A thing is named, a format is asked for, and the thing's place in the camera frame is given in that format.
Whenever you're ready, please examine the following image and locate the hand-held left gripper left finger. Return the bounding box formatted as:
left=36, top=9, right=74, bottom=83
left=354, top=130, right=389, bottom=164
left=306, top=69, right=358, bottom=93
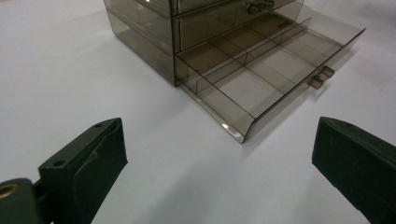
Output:
left=38, top=117, right=129, bottom=224

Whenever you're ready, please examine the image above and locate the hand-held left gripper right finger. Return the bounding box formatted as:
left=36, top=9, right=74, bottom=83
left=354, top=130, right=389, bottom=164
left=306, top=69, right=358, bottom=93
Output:
left=311, top=116, right=396, bottom=224

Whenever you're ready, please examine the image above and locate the smoky transparent drawer organizer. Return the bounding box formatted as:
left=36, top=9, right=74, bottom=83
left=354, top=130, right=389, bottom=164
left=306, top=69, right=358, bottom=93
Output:
left=103, top=0, right=307, bottom=88

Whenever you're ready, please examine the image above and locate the smoky transparent closed drawer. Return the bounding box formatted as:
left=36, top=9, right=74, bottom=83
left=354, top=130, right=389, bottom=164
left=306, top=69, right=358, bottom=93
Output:
left=173, top=0, right=304, bottom=53

